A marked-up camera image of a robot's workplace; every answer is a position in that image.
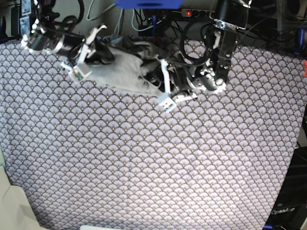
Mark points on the white panel bottom left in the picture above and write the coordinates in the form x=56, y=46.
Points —
x=15, y=210

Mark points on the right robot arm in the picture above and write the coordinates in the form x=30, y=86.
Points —
x=41, y=31

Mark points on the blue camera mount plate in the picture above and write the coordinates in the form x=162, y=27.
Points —
x=149, y=4

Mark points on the blue orange table clamp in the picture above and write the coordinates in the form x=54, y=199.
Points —
x=155, y=24

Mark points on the black OpenArm box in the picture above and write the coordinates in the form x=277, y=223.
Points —
x=290, y=209

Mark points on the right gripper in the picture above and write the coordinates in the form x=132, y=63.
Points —
x=101, y=53

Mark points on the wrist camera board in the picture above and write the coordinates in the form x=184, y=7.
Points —
x=166, y=102
x=79, y=72

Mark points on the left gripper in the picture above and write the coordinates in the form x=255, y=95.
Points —
x=175, y=78

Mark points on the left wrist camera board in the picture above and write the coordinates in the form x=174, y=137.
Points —
x=166, y=102

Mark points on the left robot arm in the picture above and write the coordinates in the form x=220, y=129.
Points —
x=219, y=35

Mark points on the black power strip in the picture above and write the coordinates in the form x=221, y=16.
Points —
x=194, y=13

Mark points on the purple fan-pattern tablecloth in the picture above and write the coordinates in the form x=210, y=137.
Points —
x=84, y=154

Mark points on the light grey T-shirt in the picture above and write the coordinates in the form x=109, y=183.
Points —
x=135, y=59

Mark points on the blue clamp right side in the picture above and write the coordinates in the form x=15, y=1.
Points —
x=300, y=41

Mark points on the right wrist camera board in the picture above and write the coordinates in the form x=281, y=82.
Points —
x=79, y=72

